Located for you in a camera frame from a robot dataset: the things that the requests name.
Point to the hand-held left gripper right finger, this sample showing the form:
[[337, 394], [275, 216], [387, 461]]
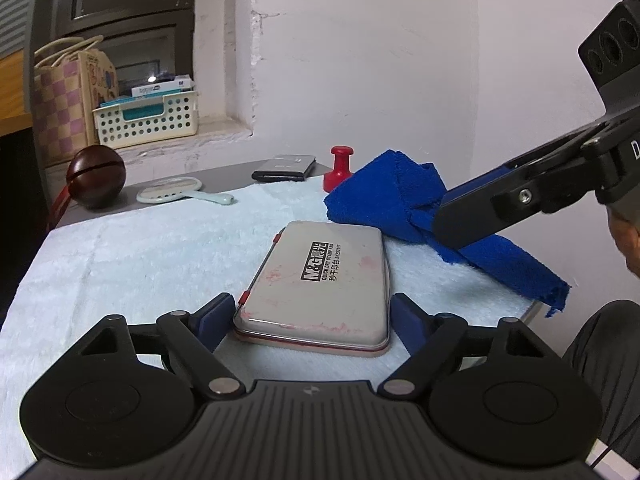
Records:
[[407, 320]]

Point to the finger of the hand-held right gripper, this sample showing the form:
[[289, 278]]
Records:
[[475, 215], [560, 146]]

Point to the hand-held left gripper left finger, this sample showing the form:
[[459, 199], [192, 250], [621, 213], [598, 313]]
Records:
[[217, 320]]

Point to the grey metal stamp pad tin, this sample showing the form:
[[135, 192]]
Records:
[[325, 285]]

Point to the blue microfibre cloth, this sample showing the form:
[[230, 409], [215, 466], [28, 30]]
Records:
[[380, 190]]

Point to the person's right hand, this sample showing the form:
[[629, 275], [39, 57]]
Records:
[[627, 235]]

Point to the light blue towel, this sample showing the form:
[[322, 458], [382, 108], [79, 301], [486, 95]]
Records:
[[125, 260]]

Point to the pale hand mirror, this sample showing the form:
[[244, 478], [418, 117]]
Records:
[[162, 191]]

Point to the red knob stamp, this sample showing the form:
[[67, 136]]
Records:
[[340, 170]]

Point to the grey flat case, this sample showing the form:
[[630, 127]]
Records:
[[282, 167]]

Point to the dark red wooden ball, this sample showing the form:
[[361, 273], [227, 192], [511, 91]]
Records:
[[97, 177]]

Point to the person's grey trouser leg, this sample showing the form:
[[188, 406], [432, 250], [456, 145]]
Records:
[[610, 360]]

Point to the white perforated plastic basket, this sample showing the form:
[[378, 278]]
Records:
[[150, 127]]

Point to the blue and white glove box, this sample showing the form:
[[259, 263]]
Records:
[[177, 83]]

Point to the white flat box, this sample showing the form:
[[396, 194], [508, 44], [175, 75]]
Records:
[[145, 91]]

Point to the pink checkered woven bag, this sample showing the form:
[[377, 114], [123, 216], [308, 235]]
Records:
[[57, 110]]

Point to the wooden colourful letter board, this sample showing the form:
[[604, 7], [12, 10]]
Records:
[[102, 80]]

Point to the wooden office desk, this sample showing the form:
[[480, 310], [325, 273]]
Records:
[[15, 95]]

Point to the dark glass cabinet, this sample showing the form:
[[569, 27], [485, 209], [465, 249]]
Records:
[[125, 10]]

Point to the striped glass desk partition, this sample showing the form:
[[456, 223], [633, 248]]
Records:
[[15, 5]]

